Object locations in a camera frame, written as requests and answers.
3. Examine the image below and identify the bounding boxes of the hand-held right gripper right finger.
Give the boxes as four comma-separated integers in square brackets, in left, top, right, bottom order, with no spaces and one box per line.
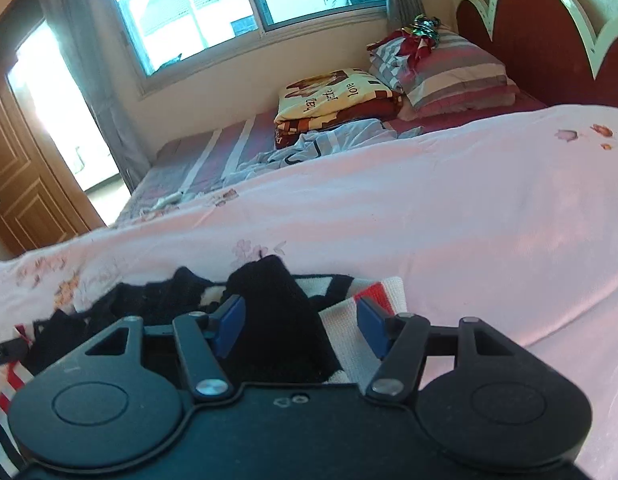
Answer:
[356,296,510,402]

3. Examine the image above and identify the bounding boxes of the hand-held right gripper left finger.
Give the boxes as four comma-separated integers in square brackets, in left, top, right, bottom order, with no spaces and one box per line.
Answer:
[84,295,246,402]

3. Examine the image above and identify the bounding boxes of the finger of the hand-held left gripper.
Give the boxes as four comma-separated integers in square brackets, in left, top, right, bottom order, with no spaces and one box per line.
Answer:
[0,337,30,370]

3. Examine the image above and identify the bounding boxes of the striped knit sweater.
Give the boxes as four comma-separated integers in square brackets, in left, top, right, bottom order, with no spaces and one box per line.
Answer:
[0,255,407,480]

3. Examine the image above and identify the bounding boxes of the pink floral blanket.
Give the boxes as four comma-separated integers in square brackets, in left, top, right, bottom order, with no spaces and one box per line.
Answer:
[0,104,618,480]

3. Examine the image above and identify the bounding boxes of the brown wooden door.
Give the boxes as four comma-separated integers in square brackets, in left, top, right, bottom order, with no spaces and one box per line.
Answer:
[0,85,107,256]

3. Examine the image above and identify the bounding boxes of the striped bed sheet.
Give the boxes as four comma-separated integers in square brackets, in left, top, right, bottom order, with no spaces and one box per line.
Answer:
[114,95,547,226]

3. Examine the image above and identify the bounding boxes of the light blue garment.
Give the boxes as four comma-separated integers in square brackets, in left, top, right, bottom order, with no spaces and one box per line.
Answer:
[224,119,424,186]

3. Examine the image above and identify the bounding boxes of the folded printed blanket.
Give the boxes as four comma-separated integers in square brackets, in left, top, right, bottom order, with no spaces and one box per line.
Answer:
[274,67,404,148]

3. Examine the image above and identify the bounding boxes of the striped pillow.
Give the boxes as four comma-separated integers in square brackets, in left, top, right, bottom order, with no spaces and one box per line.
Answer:
[367,27,520,121]

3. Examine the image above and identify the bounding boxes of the colourful red cloth bundle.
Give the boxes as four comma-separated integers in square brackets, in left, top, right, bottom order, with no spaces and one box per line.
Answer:
[389,15,442,61]

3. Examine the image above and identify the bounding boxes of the sliding glass window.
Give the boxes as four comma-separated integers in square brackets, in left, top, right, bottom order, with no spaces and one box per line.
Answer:
[91,0,414,96]

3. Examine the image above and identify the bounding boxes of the red scalloped headboard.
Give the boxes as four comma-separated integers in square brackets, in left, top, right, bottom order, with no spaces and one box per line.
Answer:
[455,0,618,111]

